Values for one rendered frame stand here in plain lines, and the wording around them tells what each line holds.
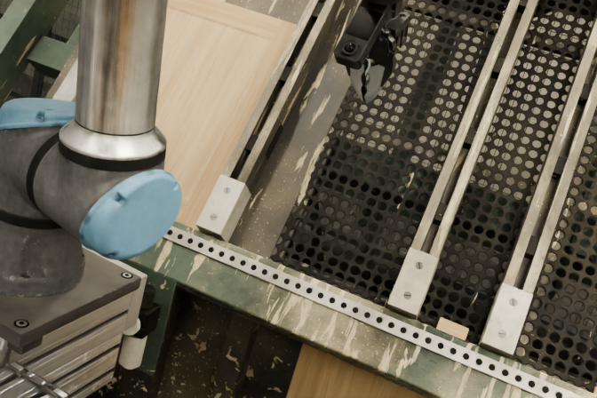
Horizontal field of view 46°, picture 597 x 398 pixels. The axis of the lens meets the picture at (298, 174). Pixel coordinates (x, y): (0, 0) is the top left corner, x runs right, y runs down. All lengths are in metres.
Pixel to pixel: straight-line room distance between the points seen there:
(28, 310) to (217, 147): 0.82
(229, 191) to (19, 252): 0.69
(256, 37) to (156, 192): 1.02
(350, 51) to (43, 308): 0.57
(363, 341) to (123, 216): 0.77
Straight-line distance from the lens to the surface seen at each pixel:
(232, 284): 1.49
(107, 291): 0.98
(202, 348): 1.89
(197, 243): 1.52
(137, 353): 1.58
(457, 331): 1.47
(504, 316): 1.43
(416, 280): 1.43
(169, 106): 1.72
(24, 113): 0.88
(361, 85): 1.21
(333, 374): 1.75
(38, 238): 0.92
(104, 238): 0.77
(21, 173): 0.87
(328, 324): 1.44
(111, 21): 0.73
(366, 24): 1.12
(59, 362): 1.05
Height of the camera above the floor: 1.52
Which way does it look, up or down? 17 degrees down
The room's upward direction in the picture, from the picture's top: 16 degrees clockwise
